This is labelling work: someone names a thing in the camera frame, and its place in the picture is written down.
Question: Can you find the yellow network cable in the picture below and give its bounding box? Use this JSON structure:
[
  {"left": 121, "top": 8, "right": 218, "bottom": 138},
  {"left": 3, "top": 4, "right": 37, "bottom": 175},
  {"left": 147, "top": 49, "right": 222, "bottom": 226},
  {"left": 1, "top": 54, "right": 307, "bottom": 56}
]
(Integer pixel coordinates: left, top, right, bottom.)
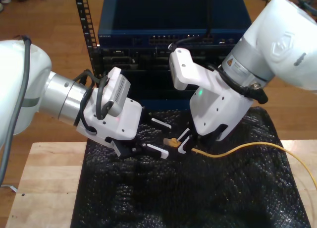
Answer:
[{"left": 163, "top": 137, "right": 317, "bottom": 191}]

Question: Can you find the black rack shelf tray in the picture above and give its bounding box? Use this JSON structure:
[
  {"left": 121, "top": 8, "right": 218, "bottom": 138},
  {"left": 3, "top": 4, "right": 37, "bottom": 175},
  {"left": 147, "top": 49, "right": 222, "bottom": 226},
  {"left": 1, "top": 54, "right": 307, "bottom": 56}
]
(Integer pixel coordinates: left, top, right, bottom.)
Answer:
[{"left": 123, "top": 70, "right": 199, "bottom": 101}]

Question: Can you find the black bubble wrap mat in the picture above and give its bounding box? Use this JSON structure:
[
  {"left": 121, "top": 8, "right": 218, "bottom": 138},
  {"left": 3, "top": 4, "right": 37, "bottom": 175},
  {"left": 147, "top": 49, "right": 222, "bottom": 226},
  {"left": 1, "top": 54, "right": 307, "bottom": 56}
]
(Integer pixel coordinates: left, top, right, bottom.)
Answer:
[{"left": 70, "top": 106, "right": 312, "bottom": 228}]

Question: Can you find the black rack server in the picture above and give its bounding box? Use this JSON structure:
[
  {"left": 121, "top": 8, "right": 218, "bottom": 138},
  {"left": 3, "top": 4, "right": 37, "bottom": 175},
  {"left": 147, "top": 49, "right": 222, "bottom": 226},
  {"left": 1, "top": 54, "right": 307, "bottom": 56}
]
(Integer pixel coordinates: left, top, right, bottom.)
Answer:
[{"left": 90, "top": 47, "right": 235, "bottom": 72}]

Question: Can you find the blue rack base plate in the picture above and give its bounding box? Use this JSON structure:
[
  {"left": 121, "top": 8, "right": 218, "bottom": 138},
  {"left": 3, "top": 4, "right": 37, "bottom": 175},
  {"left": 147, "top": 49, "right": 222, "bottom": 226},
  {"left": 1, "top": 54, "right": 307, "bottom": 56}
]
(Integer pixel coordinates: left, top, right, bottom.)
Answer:
[{"left": 142, "top": 99, "right": 191, "bottom": 111}]

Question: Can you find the black camera cable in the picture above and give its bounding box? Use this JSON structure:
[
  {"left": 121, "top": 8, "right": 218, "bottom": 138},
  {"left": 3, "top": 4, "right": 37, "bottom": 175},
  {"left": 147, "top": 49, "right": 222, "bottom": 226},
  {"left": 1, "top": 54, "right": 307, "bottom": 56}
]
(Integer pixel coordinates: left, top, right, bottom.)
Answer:
[
  {"left": 167, "top": 0, "right": 215, "bottom": 50},
  {"left": 95, "top": 75, "right": 116, "bottom": 121}
]

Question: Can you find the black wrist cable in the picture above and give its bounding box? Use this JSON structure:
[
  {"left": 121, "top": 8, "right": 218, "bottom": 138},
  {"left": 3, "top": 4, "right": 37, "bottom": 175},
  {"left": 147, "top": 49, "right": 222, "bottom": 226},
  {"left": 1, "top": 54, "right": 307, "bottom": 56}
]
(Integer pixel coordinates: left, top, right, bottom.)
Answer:
[
  {"left": 210, "top": 64, "right": 269, "bottom": 105},
  {"left": 73, "top": 68, "right": 99, "bottom": 136}
]

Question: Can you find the blue network switch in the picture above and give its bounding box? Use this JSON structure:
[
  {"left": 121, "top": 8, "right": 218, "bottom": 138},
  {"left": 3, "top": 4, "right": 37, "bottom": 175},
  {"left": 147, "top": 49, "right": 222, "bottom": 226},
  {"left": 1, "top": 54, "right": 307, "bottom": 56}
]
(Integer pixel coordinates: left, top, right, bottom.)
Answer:
[{"left": 97, "top": 0, "right": 252, "bottom": 48}]

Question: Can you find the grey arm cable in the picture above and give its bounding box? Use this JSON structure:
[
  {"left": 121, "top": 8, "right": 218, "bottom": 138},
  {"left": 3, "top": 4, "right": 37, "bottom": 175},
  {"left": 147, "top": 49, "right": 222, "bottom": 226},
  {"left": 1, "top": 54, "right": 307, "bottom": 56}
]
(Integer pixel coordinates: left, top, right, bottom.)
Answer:
[{"left": 0, "top": 35, "right": 33, "bottom": 193}]

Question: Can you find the thick dark grey cable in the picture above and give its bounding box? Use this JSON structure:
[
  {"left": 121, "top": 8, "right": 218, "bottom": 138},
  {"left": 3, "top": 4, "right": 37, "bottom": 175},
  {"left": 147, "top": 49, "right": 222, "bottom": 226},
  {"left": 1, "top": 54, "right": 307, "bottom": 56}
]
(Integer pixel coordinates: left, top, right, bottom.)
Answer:
[{"left": 291, "top": 0, "right": 317, "bottom": 17}]

